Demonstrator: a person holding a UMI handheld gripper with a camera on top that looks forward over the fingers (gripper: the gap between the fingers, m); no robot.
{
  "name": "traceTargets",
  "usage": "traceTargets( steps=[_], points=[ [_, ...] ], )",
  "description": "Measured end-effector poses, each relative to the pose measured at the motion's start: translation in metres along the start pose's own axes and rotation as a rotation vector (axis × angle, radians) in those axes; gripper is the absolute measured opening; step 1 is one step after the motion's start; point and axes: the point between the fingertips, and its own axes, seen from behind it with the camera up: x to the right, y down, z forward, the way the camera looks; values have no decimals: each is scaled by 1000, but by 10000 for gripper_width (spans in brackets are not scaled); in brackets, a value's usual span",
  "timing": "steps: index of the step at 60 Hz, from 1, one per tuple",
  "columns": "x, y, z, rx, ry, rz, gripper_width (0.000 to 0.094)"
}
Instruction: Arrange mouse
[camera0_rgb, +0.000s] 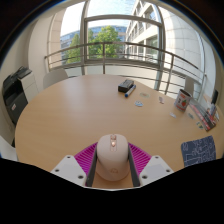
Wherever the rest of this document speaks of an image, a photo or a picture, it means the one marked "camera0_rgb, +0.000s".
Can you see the yellow and blue card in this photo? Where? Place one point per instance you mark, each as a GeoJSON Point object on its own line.
{"type": "Point", "coordinates": [200, 125]}

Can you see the dark blue patterned mouse pad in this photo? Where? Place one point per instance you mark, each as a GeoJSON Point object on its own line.
{"type": "Point", "coordinates": [199, 151]}

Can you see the beige computer mouse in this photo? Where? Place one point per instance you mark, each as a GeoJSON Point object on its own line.
{"type": "Point", "coordinates": [112, 158]}

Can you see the red magazine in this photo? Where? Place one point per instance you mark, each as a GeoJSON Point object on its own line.
{"type": "Point", "coordinates": [205, 116]}

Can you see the black whiteboard eraser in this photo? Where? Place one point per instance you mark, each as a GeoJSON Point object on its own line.
{"type": "Point", "coordinates": [125, 85]}

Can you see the purple strip sticker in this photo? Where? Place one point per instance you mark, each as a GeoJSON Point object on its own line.
{"type": "Point", "coordinates": [161, 99]}

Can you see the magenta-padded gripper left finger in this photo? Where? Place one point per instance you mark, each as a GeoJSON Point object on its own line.
{"type": "Point", "coordinates": [68, 168]}

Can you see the small pale sticker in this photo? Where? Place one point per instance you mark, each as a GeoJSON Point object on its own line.
{"type": "Point", "coordinates": [172, 115]}

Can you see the black upright speaker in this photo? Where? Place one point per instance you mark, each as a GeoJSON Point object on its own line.
{"type": "Point", "coordinates": [214, 96]}

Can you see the pale round sticker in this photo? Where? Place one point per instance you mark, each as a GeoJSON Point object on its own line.
{"type": "Point", "coordinates": [144, 95]}

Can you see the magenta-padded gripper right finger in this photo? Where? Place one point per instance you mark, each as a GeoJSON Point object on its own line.
{"type": "Point", "coordinates": [156, 168]}

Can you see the metal balcony railing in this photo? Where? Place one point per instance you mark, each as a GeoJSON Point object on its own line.
{"type": "Point", "coordinates": [133, 61]}

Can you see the white chair with wooden legs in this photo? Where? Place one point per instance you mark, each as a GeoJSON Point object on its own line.
{"type": "Point", "coordinates": [6, 150]}

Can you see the teal sticker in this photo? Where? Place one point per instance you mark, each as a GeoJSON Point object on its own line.
{"type": "Point", "coordinates": [190, 115]}

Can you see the black and white printer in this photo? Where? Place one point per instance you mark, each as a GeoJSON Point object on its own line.
{"type": "Point", "coordinates": [16, 95]}

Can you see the small blue sticker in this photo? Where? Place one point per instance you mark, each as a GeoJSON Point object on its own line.
{"type": "Point", "coordinates": [138, 104]}

